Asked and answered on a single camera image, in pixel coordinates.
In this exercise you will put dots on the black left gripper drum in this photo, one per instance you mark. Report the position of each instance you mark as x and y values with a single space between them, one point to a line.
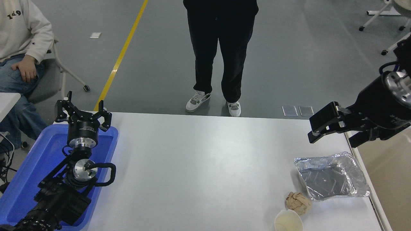
83 128

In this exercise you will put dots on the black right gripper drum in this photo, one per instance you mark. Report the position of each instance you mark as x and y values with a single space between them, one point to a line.
382 112

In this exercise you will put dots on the white paper cup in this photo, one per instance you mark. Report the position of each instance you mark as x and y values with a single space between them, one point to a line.
288 222

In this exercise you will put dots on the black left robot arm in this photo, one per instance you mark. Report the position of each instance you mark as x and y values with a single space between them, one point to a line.
59 200

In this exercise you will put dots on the person's hand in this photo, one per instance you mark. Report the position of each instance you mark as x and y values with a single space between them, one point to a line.
28 69

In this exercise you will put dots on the grey wheeled chair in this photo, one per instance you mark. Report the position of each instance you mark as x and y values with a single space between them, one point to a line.
46 80

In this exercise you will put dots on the crinkled foil tray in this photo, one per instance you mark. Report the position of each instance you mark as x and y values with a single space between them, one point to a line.
330 178

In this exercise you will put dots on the large pale bin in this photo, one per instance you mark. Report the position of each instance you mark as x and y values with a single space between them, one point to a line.
391 186

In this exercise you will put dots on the small white table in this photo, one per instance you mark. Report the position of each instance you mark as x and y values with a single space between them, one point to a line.
8 102

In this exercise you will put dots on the blue plastic tray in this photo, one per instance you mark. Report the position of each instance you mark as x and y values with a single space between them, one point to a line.
32 166

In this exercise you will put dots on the crumpled tan paper ball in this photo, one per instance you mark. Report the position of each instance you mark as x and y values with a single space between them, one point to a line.
298 202

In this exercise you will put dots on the seated person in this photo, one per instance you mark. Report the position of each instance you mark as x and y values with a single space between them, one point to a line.
19 32

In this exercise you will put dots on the standing person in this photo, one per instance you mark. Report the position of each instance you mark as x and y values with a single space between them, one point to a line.
221 41

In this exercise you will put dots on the white wheeled chair frame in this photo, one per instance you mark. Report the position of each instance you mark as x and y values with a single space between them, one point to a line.
385 12

